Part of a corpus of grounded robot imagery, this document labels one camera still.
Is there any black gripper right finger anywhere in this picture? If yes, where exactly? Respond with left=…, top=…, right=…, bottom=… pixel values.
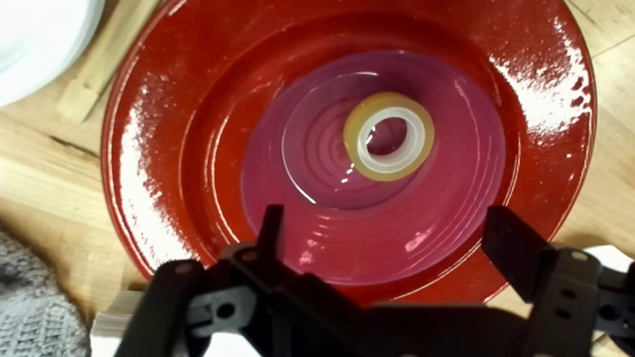
left=481, top=205, right=635, bottom=357

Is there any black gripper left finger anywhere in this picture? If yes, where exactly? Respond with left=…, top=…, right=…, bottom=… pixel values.
left=118, top=203, right=374, bottom=357

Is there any clear tape roll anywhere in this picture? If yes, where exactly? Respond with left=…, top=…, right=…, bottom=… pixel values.
left=342, top=90, right=437, bottom=185

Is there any purple bowl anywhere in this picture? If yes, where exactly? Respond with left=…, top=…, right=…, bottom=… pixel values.
left=241, top=48, right=509, bottom=288

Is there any red plate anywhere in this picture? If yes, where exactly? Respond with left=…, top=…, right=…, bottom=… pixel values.
left=100, top=0, right=600, bottom=308

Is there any wooden chopstick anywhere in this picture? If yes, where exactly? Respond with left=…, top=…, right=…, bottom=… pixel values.
left=56, top=0, right=166, bottom=125

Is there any grey knitted cloth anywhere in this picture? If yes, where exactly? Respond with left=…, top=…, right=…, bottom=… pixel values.
left=0, top=230, right=92, bottom=357

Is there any small white plate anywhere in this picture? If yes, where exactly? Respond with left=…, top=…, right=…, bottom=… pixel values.
left=0, top=0, right=108, bottom=109

